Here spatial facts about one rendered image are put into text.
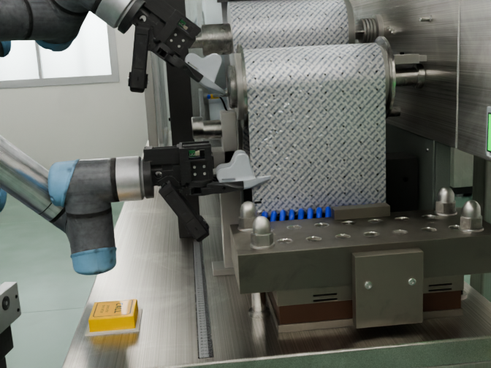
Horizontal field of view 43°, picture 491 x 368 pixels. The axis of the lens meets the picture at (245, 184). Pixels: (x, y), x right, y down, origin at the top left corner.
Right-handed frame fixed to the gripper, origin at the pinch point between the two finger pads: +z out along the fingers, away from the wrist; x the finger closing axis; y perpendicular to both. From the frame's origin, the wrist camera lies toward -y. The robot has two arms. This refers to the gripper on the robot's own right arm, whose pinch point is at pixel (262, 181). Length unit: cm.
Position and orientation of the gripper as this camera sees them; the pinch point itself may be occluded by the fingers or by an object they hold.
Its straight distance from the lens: 108.3
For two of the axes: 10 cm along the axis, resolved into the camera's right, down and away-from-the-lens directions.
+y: -0.5, -9.8, -2.2
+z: 9.9, -0.7, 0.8
